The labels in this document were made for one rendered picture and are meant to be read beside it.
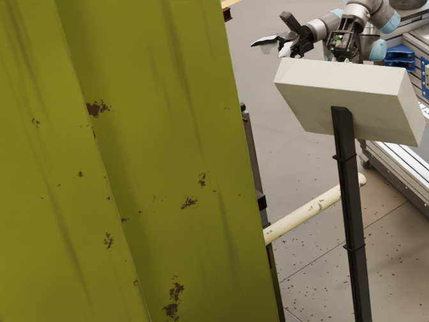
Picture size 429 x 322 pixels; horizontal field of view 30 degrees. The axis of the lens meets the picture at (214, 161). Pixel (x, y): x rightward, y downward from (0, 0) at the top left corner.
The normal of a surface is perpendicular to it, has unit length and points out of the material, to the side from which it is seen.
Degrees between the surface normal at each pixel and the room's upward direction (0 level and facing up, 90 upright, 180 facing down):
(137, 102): 90
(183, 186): 90
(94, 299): 90
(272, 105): 0
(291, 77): 30
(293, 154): 0
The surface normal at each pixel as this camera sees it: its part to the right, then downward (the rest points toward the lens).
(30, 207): 0.57, 0.36
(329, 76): -0.40, -0.44
